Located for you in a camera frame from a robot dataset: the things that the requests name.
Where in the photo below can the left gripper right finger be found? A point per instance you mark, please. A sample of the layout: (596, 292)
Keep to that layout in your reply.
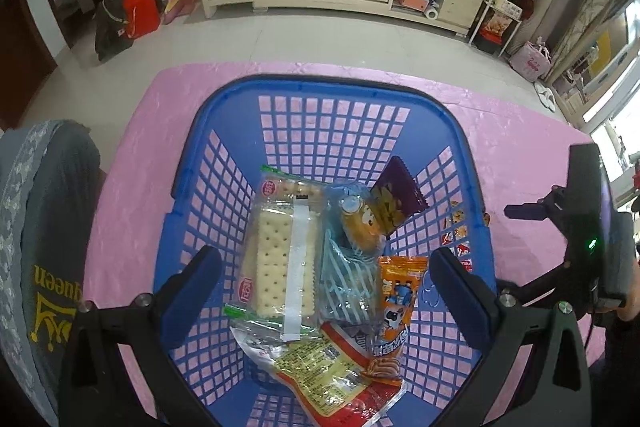
(470, 301)

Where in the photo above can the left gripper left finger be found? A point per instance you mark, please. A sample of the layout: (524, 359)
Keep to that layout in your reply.
(180, 300)

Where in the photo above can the orange snack packet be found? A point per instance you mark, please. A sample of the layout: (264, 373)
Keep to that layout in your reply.
(400, 283)

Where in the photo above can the green scallion cracker pack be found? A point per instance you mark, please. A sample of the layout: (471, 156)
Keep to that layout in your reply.
(276, 288)

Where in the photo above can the blue striped snack pack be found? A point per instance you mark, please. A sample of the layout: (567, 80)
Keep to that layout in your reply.
(348, 280)

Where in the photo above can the purple snack packet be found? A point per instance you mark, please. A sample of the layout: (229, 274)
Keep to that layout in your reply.
(396, 197)

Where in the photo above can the red noodle snack bag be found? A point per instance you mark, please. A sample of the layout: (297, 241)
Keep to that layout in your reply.
(325, 375)

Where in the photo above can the small red snack packet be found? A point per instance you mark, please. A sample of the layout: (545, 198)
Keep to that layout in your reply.
(465, 231)

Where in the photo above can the grey queen cushion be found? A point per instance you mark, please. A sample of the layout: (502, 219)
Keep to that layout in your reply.
(50, 184)

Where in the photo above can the white slippers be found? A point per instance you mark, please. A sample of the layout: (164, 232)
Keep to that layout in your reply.
(545, 96)

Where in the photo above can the pink quilted table cover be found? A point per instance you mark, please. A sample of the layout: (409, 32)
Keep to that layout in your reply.
(189, 164)

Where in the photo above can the pink shopping bag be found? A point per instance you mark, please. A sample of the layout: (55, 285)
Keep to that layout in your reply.
(532, 60)

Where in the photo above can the black bag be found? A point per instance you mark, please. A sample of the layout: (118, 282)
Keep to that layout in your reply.
(111, 30)

